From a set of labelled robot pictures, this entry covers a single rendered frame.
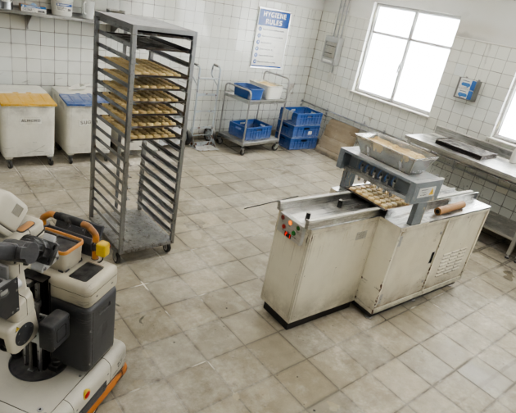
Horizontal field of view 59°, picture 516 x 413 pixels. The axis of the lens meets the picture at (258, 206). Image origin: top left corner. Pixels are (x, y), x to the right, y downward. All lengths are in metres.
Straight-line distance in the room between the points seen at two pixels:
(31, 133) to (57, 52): 1.10
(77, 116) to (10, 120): 0.68
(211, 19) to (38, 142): 2.92
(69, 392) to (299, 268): 1.54
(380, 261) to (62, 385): 2.23
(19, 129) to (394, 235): 3.91
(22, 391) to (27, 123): 3.45
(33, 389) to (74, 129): 3.62
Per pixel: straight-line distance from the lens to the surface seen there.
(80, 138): 5.68
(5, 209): 1.88
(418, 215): 3.46
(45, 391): 2.52
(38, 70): 6.05
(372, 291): 3.65
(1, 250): 1.71
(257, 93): 6.69
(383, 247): 3.48
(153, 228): 4.11
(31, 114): 5.44
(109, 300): 2.42
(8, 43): 5.93
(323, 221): 3.00
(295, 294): 3.20
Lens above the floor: 2.11
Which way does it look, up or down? 24 degrees down
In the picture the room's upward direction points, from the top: 11 degrees clockwise
